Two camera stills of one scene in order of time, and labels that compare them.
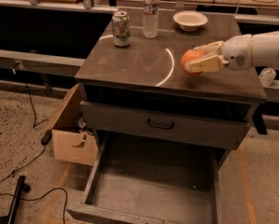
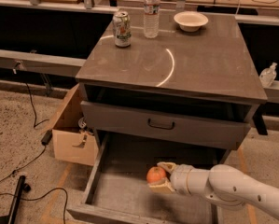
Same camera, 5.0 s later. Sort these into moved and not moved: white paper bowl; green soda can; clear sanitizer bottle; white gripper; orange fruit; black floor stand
Moved: orange fruit; white gripper
Not moved: green soda can; black floor stand; white paper bowl; clear sanitizer bottle
